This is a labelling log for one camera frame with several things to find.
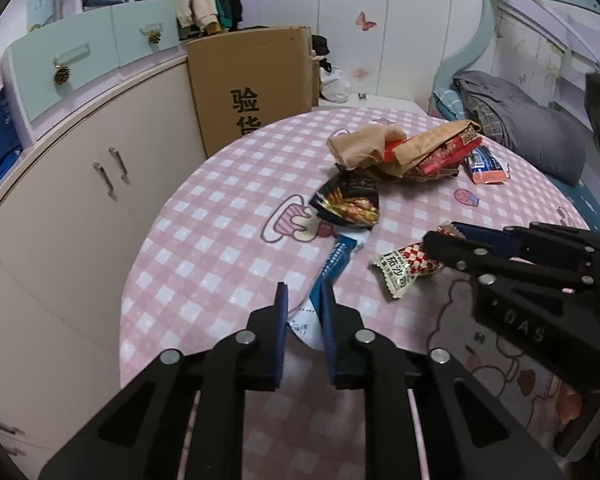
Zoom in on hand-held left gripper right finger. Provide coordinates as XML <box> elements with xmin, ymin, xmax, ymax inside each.
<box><xmin>320</xmin><ymin>285</ymin><xmax>563</xmax><ymax>480</ymax></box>

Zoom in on blue and white sachet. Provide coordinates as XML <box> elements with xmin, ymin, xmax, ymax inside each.
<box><xmin>287</xmin><ymin>227</ymin><xmax>376</xmax><ymax>351</ymax></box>

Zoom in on light blue paper sign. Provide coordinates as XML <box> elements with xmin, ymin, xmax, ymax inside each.
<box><xmin>27</xmin><ymin>0</ymin><xmax>57</xmax><ymax>31</ymax></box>

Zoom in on black food packet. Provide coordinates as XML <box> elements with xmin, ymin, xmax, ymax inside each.
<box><xmin>310</xmin><ymin>172</ymin><xmax>381</xmax><ymax>229</ymax></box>

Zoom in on metal cabinet door handle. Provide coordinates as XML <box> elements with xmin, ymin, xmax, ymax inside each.
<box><xmin>108</xmin><ymin>147</ymin><xmax>131</xmax><ymax>185</ymax></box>
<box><xmin>93</xmin><ymin>162</ymin><xmax>117</xmax><ymax>200</ymax></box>

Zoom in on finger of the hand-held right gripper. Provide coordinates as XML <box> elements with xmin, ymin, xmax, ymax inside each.
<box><xmin>450</xmin><ymin>221</ymin><xmax>600</xmax><ymax>271</ymax></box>
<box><xmin>422</xmin><ymin>231</ymin><xmax>596</xmax><ymax>295</ymax></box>

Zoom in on brown paper bag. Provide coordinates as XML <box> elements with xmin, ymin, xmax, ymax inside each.
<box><xmin>328</xmin><ymin>125</ymin><xmax>409</xmax><ymax>170</ymax></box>

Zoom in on grey quilt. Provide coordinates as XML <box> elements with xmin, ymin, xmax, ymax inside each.
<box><xmin>452</xmin><ymin>71</ymin><xmax>593</xmax><ymax>186</ymax></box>

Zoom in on red checked candy wrapper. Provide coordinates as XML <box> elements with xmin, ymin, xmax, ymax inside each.
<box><xmin>371</xmin><ymin>225</ymin><xmax>461</xmax><ymax>301</ymax></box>

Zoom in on white low board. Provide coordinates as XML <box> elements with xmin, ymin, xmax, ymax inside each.
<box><xmin>314</xmin><ymin>92</ymin><xmax>429</xmax><ymax>115</ymax></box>

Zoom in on pink checked tablecloth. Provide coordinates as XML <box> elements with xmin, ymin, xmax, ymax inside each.
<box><xmin>120</xmin><ymin>105</ymin><xmax>600</xmax><ymax>480</ymax></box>

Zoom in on blue and orange packet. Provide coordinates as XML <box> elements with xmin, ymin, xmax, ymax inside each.
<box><xmin>466</xmin><ymin>145</ymin><xmax>510</xmax><ymax>185</ymax></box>

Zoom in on large cardboard box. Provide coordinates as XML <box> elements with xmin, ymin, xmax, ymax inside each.
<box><xmin>186</xmin><ymin>26</ymin><xmax>315</xmax><ymax>158</ymax></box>

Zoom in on teal candy-print bed sheet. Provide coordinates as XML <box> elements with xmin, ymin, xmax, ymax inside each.
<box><xmin>432</xmin><ymin>87</ymin><xmax>600</xmax><ymax>236</ymax></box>

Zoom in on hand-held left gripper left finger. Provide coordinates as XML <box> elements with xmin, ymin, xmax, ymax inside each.
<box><xmin>39</xmin><ymin>282</ymin><xmax>291</xmax><ymax>480</ymax></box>

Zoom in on crumpled white plastic bag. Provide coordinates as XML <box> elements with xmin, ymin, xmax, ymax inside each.
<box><xmin>320</xmin><ymin>65</ymin><xmax>352</xmax><ymax>104</ymax></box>

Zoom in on teal drawer unit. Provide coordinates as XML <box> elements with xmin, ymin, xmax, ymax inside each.
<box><xmin>2</xmin><ymin>0</ymin><xmax>187</xmax><ymax>143</ymax></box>

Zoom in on white low cabinet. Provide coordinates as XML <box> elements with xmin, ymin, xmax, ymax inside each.
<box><xmin>0</xmin><ymin>52</ymin><xmax>208</xmax><ymax>480</ymax></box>

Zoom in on dark clothes pile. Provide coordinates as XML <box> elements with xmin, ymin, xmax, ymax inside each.
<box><xmin>310</xmin><ymin>35</ymin><xmax>334</xmax><ymax>74</ymax></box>

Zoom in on kraft and red snack packet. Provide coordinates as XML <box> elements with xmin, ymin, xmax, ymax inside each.
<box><xmin>382</xmin><ymin>120</ymin><xmax>482</xmax><ymax>181</ymax></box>

